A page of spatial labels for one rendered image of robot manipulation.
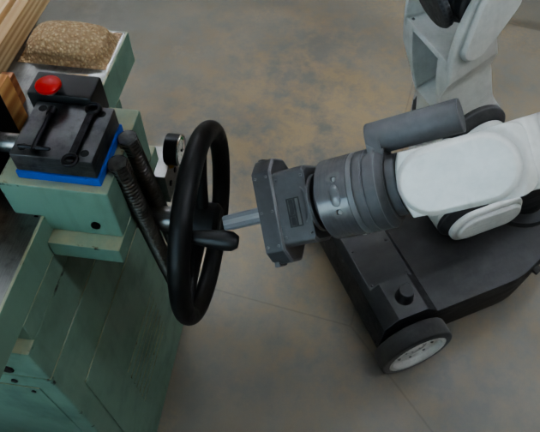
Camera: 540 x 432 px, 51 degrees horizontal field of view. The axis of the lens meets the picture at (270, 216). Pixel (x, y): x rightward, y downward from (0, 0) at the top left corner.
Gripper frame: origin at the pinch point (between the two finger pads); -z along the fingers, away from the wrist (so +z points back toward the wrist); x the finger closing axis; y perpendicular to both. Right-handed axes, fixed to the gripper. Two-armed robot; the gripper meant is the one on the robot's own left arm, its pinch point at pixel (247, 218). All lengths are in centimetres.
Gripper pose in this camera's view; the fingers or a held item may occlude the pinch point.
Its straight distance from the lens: 67.6
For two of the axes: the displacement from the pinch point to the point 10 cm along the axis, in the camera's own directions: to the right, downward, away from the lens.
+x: -1.9, -9.8, 0.5
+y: -4.8, 0.4, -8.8
